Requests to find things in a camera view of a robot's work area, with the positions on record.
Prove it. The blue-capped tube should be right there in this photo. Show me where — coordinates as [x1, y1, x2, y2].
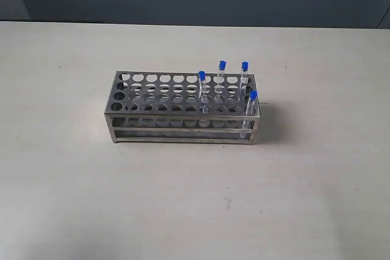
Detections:
[199, 71, 210, 114]
[242, 90, 260, 130]
[214, 60, 226, 104]
[239, 61, 249, 95]

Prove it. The stainless steel test tube rack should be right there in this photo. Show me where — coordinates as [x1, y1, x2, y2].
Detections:
[104, 71, 261, 144]

